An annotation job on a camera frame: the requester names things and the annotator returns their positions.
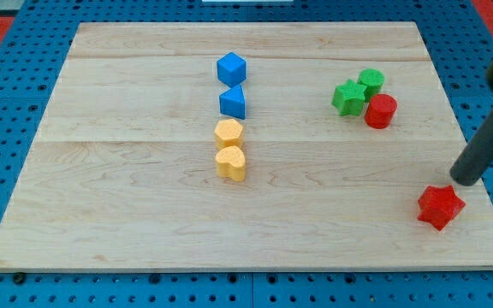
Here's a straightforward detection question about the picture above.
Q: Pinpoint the green star block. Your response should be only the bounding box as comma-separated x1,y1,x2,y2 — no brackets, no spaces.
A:
331,80,366,116

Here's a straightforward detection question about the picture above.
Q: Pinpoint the red circle block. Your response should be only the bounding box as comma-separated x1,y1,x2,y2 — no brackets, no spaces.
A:
364,94,398,129

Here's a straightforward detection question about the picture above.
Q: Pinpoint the green circle block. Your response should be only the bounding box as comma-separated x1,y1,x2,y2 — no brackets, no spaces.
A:
357,68,385,103

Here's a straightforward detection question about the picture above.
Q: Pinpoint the red star block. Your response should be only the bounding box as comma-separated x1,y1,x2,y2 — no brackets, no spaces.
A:
417,186,466,231

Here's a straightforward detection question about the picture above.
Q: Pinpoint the wooden board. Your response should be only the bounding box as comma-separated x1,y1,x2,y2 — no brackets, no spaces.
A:
0,22,493,273

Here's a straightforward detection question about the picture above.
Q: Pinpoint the yellow heart block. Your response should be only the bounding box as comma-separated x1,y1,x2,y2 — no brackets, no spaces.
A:
215,145,246,181

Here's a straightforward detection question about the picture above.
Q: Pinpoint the yellow hexagon block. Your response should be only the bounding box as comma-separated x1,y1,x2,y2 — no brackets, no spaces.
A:
214,119,244,150

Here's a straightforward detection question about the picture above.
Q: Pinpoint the blue triangle block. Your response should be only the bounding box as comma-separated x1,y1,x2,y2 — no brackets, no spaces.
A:
219,85,246,120

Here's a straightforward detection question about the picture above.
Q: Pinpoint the blue cube block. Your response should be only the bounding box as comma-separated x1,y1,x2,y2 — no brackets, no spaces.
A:
217,52,247,87

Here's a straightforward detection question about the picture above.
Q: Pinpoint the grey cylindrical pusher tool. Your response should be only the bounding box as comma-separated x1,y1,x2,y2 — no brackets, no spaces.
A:
449,109,493,186

